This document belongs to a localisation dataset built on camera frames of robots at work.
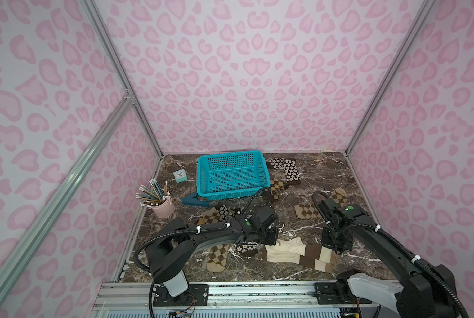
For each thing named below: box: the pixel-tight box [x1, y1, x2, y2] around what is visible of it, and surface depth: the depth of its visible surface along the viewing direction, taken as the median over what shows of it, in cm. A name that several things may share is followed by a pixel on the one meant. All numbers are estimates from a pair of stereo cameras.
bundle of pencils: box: [135, 177, 171, 209], surface depth 90 cm
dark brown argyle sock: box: [270, 178, 285, 200], surface depth 105 cm
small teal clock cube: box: [172, 168, 188, 184], surface depth 109 cm
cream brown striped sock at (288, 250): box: [264, 237, 339, 265], surface depth 82 cm
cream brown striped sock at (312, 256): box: [264, 243, 336, 274], surface depth 82 cm
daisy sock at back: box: [267, 157, 302, 185], surface depth 115 cm
